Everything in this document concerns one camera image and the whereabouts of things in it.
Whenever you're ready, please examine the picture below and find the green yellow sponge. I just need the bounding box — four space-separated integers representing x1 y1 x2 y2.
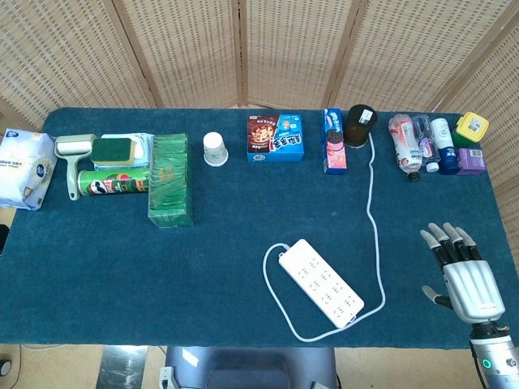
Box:
89 137 139 166

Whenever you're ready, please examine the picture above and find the green tea box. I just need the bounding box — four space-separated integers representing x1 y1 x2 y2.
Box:
147 132 195 229

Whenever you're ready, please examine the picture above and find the white power strip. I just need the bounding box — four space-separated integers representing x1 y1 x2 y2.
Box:
277 238 366 329

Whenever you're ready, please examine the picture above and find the blue pink Oreo box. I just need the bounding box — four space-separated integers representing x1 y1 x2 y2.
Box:
321 107 349 176

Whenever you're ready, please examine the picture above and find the white power cable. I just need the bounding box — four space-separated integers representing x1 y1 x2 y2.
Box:
263 132 387 342

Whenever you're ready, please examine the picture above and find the green Pringles can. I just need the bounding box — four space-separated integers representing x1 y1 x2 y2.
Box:
77 168 151 197

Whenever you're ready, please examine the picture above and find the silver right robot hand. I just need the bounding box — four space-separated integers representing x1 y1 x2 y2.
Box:
419 221 507 324

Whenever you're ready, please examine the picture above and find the white tissue pack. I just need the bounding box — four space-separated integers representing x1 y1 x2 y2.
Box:
0 128 58 212

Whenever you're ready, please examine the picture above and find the white lint roller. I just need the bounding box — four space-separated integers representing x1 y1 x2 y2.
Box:
54 134 97 202

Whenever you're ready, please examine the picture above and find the black mesh pen holder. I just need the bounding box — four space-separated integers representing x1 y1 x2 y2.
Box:
343 104 379 148

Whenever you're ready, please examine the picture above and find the blue carpet table cloth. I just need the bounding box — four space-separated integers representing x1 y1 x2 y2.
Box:
0 106 519 352

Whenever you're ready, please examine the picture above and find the red label plastic bottle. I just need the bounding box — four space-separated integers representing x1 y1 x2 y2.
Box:
388 113 423 182

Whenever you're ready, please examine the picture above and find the woven bamboo folding screen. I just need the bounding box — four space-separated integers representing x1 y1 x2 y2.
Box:
0 0 519 260

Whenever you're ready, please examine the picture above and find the clear purple label bottle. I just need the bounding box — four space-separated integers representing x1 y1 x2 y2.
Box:
412 113 440 173

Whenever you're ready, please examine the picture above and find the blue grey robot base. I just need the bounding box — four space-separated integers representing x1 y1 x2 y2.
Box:
159 346 341 389

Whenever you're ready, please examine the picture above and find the blue brown cookie box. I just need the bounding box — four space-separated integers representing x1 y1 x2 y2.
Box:
247 113 306 164

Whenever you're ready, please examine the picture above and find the purple small box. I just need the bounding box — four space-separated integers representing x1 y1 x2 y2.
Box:
455 147 487 177

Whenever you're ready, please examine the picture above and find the green jar yellow lid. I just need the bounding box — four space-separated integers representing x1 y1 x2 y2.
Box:
451 111 490 148

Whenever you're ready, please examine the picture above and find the white paper cup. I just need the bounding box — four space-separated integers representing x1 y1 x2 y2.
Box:
202 131 230 167

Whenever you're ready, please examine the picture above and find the white blue bottle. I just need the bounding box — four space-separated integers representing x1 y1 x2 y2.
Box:
430 118 461 176

